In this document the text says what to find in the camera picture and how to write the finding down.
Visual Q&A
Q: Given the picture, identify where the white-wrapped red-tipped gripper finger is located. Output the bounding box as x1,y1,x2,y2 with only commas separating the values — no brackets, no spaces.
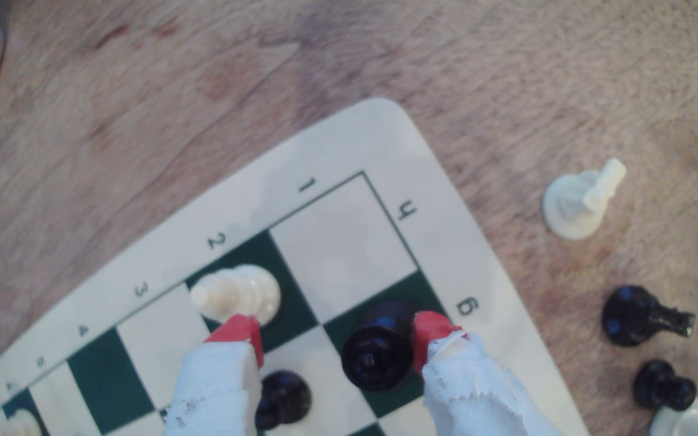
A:
413,310,563,436
163,314,265,436

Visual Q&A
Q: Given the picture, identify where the black chess pawn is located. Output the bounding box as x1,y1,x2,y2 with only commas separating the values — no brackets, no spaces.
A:
255,371,313,432
633,360,698,413

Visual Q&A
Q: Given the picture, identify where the white chess pawn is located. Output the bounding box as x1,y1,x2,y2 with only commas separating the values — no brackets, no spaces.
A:
190,264,281,328

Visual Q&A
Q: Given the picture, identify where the black chess king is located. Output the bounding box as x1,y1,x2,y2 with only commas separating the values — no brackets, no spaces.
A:
341,301,418,392

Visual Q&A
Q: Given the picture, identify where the white chess piece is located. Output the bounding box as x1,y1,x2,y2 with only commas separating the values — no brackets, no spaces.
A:
649,398,698,436
542,159,627,241

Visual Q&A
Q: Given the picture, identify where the green and white chess mat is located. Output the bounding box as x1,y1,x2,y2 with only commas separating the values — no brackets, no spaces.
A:
0,98,590,436

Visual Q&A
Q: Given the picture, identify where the white chess rook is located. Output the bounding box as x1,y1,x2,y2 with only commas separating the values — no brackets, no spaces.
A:
0,409,42,436

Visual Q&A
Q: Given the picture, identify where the black chess piece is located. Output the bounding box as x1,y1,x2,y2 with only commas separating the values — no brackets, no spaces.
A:
601,285,696,348

